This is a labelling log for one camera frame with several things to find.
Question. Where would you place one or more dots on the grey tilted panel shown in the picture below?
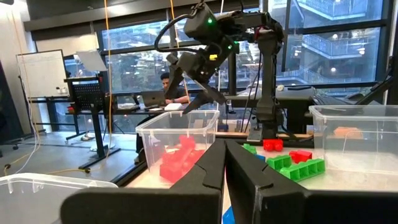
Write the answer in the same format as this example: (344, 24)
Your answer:
(91, 60)

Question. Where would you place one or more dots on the black pegboard stand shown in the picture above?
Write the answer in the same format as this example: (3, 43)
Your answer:
(87, 93)

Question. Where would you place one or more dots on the white box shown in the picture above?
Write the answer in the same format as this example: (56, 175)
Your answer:
(173, 107)

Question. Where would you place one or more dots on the person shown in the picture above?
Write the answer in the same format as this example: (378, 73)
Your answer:
(178, 93)

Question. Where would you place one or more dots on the black office desk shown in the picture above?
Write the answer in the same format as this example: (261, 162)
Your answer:
(136, 111)

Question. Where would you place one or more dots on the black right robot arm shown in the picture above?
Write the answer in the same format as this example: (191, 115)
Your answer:
(269, 93)

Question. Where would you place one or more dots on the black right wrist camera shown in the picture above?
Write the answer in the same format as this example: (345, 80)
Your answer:
(200, 26)

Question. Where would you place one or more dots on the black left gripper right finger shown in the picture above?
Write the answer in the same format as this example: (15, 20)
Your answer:
(248, 186)

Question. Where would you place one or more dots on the red toy block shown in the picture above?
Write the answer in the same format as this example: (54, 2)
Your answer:
(186, 141)
(273, 144)
(196, 156)
(171, 174)
(172, 157)
(300, 155)

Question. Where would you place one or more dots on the white whiteboard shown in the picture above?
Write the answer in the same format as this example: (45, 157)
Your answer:
(42, 73)

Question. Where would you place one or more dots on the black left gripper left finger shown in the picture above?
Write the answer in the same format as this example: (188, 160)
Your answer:
(199, 174)

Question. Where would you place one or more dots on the grey open laptop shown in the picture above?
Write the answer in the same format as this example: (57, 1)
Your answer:
(154, 99)

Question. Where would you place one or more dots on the clear plastic bin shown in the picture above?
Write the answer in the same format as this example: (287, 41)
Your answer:
(31, 199)
(357, 149)
(155, 130)

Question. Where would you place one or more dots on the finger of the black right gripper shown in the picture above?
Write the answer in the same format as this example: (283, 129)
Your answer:
(176, 81)
(214, 95)

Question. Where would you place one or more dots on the long green toy block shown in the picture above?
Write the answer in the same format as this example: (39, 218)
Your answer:
(303, 170)

